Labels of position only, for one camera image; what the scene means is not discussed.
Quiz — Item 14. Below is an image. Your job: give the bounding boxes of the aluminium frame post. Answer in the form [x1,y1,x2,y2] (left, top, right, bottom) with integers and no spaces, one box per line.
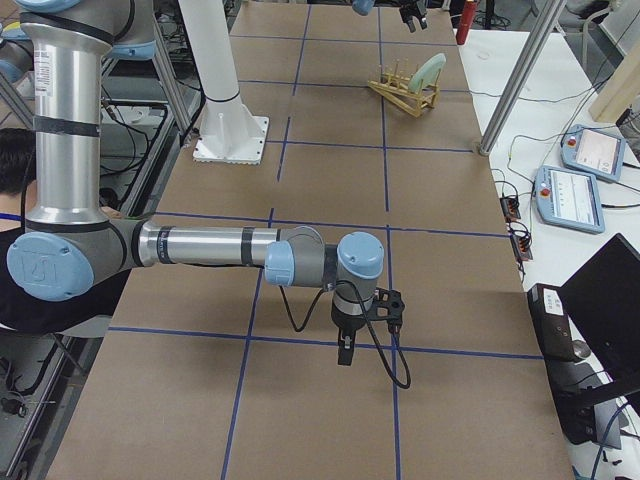
[478,0,566,157]

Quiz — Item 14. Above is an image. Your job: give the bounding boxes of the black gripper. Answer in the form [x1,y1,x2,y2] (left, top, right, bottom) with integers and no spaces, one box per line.
[331,305,366,366]
[399,0,427,33]

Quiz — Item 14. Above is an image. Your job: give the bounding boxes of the light green plate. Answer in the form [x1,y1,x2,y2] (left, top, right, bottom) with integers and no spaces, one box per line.
[407,53,446,93]

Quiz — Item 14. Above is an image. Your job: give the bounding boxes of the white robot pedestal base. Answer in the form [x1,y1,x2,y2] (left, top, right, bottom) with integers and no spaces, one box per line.
[179,0,269,165]

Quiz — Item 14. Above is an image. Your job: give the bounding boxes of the teach pendant tablet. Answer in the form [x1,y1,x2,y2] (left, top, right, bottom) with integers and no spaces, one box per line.
[534,165,605,234]
[561,124,627,183]

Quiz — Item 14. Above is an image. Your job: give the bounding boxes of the black laptop monitor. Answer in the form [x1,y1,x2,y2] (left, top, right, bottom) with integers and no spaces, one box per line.
[560,233,639,379]

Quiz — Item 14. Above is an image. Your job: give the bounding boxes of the orange black connector box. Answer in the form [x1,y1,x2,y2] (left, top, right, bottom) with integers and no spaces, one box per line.
[499,195,521,222]

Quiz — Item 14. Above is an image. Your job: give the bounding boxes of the near teach pendant tablet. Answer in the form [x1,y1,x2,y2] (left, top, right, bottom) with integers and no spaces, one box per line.
[534,165,605,234]

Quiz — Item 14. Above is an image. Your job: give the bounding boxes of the black desktop box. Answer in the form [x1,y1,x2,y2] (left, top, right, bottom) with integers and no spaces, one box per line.
[527,284,622,449]

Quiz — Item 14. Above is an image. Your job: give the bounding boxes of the red cylinder bottle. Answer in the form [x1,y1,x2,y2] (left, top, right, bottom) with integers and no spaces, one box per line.
[456,0,478,45]

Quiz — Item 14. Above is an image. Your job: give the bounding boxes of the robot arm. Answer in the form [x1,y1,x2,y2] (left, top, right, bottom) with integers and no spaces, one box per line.
[350,0,428,33]
[7,1,384,365]

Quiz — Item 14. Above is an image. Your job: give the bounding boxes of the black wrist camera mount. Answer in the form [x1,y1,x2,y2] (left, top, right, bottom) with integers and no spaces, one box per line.
[368,287,405,335]

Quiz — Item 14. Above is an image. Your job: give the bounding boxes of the far teach pendant tablet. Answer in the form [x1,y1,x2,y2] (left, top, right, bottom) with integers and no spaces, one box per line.
[561,124,627,183]

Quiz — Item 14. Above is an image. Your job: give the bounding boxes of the wooden dish rack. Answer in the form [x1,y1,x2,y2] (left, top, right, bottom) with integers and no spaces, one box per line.
[367,61,442,118]

